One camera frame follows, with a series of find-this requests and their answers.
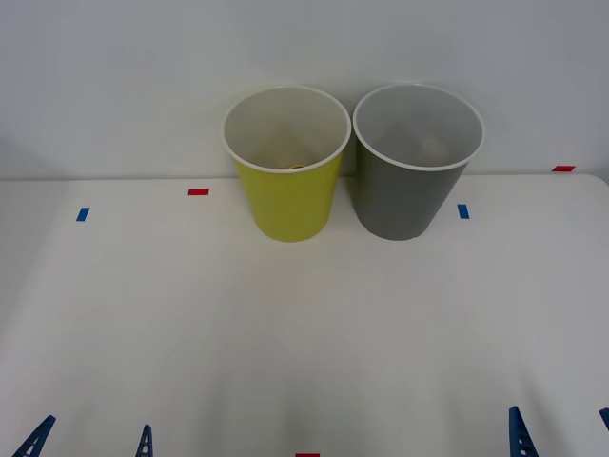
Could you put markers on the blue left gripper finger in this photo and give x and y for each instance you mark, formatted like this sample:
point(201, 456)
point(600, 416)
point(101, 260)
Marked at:
point(144, 443)
point(35, 435)

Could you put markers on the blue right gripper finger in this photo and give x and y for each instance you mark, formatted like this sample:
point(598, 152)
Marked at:
point(605, 419)
point(518, 435)

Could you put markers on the yellow bottle with black cap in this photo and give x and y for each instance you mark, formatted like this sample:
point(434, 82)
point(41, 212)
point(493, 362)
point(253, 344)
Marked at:
point(298, 167)

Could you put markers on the grey plastic waste bin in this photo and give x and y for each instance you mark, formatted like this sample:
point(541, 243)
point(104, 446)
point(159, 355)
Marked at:
point(404, 202)

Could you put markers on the yellow-green plastic waste bin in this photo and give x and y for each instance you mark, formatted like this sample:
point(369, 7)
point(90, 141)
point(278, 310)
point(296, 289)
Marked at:
point(290, 204)

